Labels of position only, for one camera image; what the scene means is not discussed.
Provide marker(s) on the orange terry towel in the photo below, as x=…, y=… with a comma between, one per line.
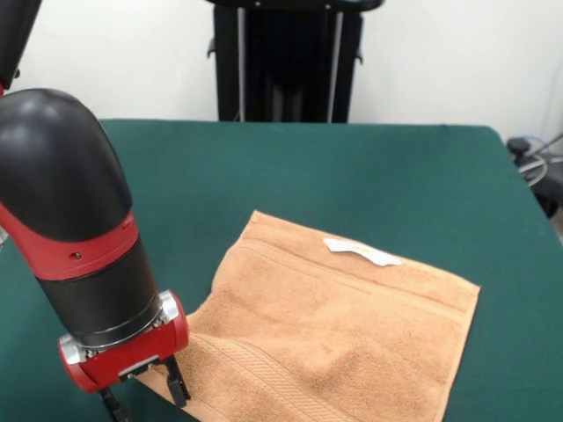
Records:
x=330, y=329

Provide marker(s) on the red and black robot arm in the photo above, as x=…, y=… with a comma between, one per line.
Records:
x=66, y=198

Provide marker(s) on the dark green table cloth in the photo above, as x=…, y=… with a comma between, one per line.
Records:
x=352, y=176

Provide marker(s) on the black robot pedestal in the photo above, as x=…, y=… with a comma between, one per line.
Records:
x=286, y=57

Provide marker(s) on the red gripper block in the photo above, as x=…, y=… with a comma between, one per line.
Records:
x=132, y=356

